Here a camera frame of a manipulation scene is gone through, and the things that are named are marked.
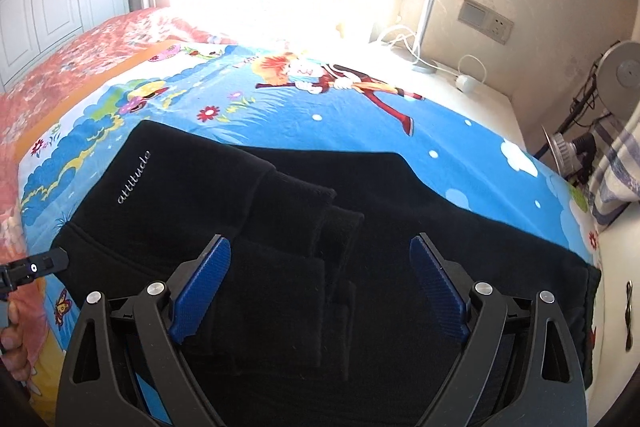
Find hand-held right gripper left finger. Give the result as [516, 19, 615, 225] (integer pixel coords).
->
[55, 234, 236, 427]

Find white cabinet with handle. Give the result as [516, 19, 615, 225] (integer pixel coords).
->
[595, 202, 640, 427]

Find black pants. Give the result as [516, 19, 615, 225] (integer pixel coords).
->
[50, 121, 601, 427]

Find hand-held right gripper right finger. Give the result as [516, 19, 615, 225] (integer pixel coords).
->
[409, 233, 588, 427]

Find white cable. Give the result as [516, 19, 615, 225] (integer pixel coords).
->
[380, 27, 426, 64]
[457, 54, 489, 82]

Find pink floral bedspread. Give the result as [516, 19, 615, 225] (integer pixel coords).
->
[0, 6, 281, 423]

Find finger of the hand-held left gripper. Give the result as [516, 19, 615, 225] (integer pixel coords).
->
[0, 247, 71, 294]

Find blue cartoon printed blanket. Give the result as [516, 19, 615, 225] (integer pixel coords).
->
[15, 39, 603, 423]

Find wall switch and socket panel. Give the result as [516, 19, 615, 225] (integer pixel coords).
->
[459, 0, 515, 45]

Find grey round-head desk lamp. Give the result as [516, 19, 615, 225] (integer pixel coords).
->
[555, 39, 640, 118]

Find sailboat print striped cloth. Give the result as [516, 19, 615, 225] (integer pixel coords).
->
[587, 104, 640, 225]

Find person's left hand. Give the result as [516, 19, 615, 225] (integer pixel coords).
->
[0, 297, 40, 389]

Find white nightstand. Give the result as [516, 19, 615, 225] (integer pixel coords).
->
[370, 42, 528, 148]

